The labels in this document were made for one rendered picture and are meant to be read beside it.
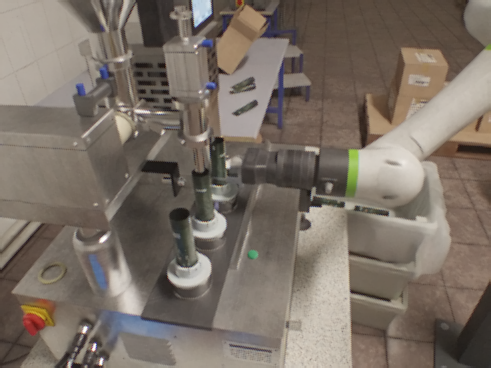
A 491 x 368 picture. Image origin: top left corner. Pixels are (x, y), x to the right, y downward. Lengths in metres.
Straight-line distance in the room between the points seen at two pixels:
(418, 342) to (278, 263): 1.30
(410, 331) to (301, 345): 1.08
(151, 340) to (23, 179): 0.34
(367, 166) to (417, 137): 0.17
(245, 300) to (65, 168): 0.35
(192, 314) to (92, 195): 0.24
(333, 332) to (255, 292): 0.34
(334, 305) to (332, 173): 0.42
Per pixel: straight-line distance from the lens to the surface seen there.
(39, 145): 0.54
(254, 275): 0.69
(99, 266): 0.65
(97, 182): 0.52
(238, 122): 1.78
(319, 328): 0.95
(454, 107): 0.85
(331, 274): 1.06
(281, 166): 0.70
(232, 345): 0.66
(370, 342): 1.86
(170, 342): 0.71
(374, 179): 0.69
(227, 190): 0.77
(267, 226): 0.78
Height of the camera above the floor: 1.55
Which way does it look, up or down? 36 degrees down
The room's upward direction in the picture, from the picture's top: 2 degrees counter-clockwise
